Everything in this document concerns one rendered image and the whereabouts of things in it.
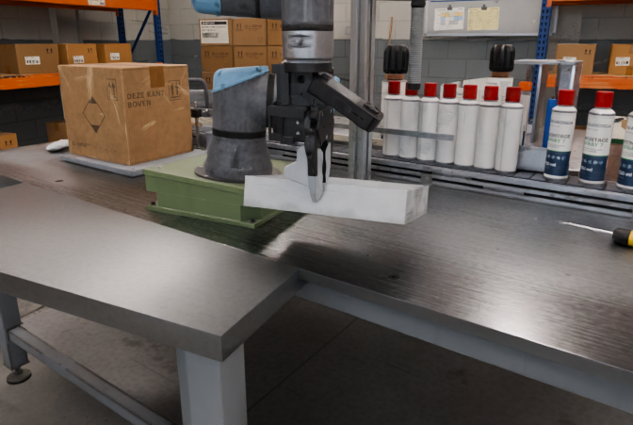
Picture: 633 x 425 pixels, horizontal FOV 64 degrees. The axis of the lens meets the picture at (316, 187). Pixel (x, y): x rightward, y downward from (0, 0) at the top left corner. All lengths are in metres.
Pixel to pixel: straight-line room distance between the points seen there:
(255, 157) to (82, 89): 0.72
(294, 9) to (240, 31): 4.30
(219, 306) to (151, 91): 0.92
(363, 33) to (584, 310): 0.78
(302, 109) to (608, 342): 0.50
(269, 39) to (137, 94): 3.46
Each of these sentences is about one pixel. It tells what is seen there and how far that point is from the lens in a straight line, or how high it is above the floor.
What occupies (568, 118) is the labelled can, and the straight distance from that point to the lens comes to 1.26.
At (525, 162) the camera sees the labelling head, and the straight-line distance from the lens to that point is 1.34.
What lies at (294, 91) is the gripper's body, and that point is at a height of 1.12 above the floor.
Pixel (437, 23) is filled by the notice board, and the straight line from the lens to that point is 5.71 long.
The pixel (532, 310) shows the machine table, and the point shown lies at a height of 0.83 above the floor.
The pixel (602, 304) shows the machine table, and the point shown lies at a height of 0.83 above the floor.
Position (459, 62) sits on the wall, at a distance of 5.80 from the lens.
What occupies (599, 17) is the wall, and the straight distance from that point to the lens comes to 5.72.
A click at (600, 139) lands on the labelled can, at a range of 1.25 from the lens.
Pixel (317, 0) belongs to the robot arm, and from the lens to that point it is 0.73.
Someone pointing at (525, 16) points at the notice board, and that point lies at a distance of 5.60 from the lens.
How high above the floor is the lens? 1.19
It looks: 16 degrees down
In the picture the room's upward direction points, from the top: straight up
